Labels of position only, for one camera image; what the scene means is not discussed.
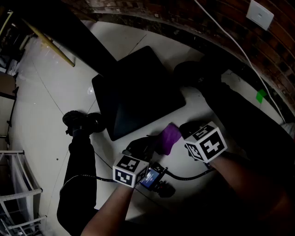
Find green tape piece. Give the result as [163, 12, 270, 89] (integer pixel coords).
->
[256, 89, 268, 104]

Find grey fabric item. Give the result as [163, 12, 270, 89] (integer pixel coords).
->
[280, 122, 295, 140]

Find purple cloth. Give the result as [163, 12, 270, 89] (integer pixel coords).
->
[159, 123, 183, 155]

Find person's right black shoe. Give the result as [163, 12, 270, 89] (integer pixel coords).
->
[173, 60, 223, 89]

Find brown folding board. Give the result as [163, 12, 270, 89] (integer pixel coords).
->
[0, 71, 19, 127]

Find person's left black shoe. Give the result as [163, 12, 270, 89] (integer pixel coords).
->
[62, 110, 106, 136]

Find thin black cable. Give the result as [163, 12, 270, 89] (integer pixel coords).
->
[59, 174, 117, 196]

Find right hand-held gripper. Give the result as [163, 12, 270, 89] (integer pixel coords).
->
[179, 120, 228, 163]

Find person's right forearm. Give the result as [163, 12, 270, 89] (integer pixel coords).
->
[208, 153, 295, 231]

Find person's left forearm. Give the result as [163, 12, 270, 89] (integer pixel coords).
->
[80, 184, 136, 236]

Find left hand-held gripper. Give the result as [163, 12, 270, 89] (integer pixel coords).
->
[112, 136, 160, 189]

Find person's black shoe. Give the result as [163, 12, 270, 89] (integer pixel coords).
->
[173, 60, 223, 89]
[62, 110, 106, 136]

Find white metal rack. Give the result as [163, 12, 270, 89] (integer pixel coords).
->
[0, 149, 48, 236]

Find black table base and pole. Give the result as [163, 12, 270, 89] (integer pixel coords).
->
[13, 0, 120, 78]

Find white power cable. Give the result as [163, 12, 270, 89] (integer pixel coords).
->
[193, 0, 286, 123]

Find small black screen device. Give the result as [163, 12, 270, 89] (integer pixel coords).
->
[138, 162, 176, 198]

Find white wall socket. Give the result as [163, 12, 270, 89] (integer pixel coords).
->
[246, 0, 275, 30]

